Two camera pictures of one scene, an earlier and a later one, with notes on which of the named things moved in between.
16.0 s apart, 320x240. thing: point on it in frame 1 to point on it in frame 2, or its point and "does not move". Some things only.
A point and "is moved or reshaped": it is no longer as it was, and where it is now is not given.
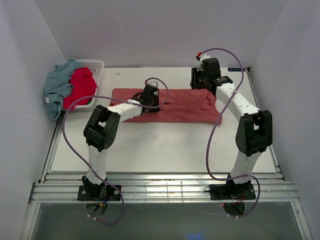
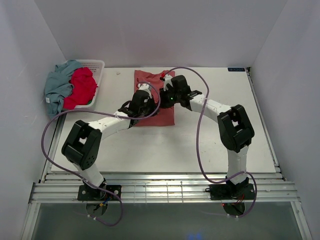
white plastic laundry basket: (97, 67) does not move
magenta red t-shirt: (83, 89) does not move
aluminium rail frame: (62, 188) does not move
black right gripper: (194, 74) to (163, 101)
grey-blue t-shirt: (58, 85) does not move
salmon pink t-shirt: (177, 106) is moved or reshaped
